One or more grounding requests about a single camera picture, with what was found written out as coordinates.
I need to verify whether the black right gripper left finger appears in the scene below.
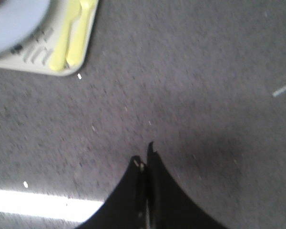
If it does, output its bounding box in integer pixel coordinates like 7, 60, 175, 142
77, 156, 147, 229

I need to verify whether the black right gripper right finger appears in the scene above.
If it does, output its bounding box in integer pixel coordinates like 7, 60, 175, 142
147, 142, 226, 229

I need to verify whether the light blue plate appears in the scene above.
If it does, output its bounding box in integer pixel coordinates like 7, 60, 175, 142
0, 0, 51, 53

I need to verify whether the white plastic tray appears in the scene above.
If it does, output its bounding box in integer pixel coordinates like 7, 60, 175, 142
0, 0, 98, 76

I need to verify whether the yellow plastic knife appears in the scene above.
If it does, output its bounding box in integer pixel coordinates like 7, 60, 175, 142
50, 0, 81, 72

